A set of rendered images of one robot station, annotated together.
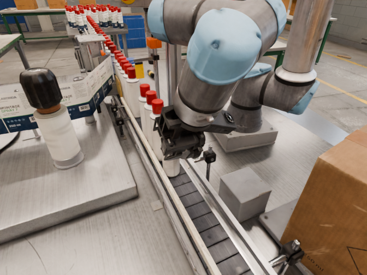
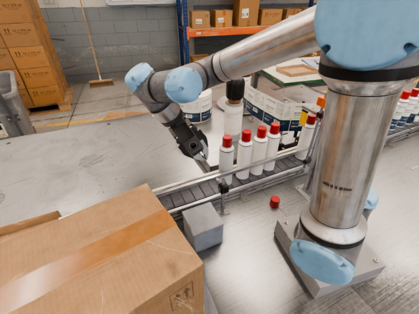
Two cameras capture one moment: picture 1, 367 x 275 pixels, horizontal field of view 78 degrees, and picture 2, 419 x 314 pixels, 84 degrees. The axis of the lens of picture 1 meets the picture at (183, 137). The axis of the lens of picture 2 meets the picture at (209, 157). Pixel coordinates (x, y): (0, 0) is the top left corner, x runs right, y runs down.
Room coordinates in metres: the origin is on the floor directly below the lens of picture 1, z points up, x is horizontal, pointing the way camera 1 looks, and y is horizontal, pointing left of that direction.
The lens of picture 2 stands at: (0.44, -0.64, 1.49)
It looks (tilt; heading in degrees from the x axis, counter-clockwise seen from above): 36 degrees down; 90
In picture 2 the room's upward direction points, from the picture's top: straight up
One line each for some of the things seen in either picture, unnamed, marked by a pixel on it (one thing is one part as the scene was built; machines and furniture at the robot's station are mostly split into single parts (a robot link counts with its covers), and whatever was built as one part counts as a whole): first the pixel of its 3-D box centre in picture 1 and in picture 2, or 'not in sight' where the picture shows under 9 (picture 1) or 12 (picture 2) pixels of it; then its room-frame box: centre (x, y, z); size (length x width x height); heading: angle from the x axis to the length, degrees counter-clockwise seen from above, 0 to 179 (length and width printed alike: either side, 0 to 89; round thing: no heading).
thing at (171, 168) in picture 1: (170, 145); (226, 161); (0.50, 0.04, 0.98); 0.05 x 0.05 x 0.20
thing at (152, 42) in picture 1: (149, 81); (309, 132); (0.82, 0.13, 1.05); 0.10 x 0.04 x 0.33; 115
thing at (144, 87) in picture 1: (147, 113); (271, 147); (0.68, 0.12, 0.98); 0.05 x 0.05 x 0.20
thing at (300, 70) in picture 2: not in sight; (297, 70); (1.32, 1.74, 0.82); 0.34 x 0.24 x 0.03; 22
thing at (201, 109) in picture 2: not in sight; (194, 103); (0.36, 0.62, 0.95); 0.20 x 0.20 x 0.14
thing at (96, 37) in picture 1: (90, 37); not in sight; (1.09, 0.42, 1.14); 0.14 x 0.11 x 0.01; 25
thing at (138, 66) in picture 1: (139, 70); (303, 117); (0.79, 0.16, 1.09); 0.03 x 0.01 x 0.06; 115
